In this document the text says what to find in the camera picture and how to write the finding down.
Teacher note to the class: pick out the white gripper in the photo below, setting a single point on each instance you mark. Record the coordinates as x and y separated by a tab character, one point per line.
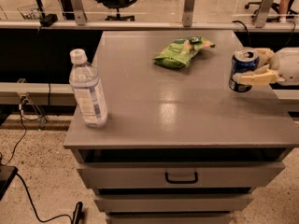
289	65

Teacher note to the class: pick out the blue pepsi can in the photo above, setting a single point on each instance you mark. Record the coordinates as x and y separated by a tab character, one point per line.
243	60

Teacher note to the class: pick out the green chip bag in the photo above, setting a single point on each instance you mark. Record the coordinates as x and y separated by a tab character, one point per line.
179	53

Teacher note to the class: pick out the top grey drawer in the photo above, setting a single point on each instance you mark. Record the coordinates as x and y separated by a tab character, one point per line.
124	175

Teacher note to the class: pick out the grey drawer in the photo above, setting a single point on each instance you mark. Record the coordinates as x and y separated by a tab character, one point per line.
173	203
124	175
199	218

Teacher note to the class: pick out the grey drawer cabinet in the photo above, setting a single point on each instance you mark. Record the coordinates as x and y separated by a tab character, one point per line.
189	115

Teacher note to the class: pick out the clear plastic water bottle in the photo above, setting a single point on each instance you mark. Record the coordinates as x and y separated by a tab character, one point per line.
87	88

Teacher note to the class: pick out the middle grey drawer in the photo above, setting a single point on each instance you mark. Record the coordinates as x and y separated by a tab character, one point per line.
173	203

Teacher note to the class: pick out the bottom grey drawer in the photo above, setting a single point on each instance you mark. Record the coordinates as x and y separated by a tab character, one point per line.
199	218

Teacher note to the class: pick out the black power adapter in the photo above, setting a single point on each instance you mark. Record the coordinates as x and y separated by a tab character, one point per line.
48	20

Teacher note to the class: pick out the black plug on floor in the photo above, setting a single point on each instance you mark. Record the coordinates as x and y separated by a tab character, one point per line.
77	214

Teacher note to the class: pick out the black device on floor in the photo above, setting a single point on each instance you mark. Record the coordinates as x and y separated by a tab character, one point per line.
7	174

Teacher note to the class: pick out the right metal bracket post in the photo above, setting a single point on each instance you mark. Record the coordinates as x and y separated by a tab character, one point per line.
260	17

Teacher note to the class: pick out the metal bracket post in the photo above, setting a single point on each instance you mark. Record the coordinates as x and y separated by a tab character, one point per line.
80	17
260	17
188	13

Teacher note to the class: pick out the middle metal bracket post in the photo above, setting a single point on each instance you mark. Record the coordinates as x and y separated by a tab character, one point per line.
188	13

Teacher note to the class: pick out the black drawer handle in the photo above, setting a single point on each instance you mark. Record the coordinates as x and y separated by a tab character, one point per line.
187	179

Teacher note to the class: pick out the left metal bracket post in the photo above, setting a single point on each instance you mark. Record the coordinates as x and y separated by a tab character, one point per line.
80	17

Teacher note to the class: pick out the wall power outlet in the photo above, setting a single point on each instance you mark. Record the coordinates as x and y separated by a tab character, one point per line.
24	99

